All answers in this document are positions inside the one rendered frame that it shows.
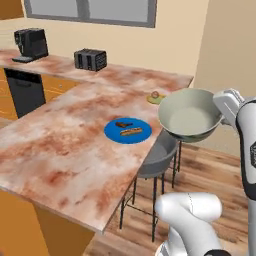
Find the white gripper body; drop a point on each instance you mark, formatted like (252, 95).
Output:
(227, 101)

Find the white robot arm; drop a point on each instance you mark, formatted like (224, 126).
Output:
(186, 213)

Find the large grey-green bowl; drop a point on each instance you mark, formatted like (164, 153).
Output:
(186, 118)

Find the small yellow-green plate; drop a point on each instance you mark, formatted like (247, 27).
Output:
(161, 98)

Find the small round brown appetizer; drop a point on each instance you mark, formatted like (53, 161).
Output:
(155, 94)

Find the dark brown cooked meat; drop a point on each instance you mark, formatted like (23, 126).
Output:
(122, 124)

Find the blue plate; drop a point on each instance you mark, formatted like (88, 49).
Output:
(115, 135)

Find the orange counter side panel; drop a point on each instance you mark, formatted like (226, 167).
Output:
(26, 226)

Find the grey bar stool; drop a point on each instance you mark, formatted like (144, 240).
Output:
(174, 166)
(158, 156)

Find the brown sausage in bun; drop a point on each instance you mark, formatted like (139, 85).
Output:
(131, 131)

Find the black toaster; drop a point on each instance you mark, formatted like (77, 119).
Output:
(90, 60)

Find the grey framed window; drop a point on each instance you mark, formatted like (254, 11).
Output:
(90, 11)

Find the orange cupboard run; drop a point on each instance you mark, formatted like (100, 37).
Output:
(56, 87)

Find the black dishwasher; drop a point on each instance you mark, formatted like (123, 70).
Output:
(25, 93)

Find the black coffee machine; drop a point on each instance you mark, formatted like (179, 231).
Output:
(31, 43)

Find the orange wall cupboard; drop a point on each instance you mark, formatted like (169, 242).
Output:
(10, 8)

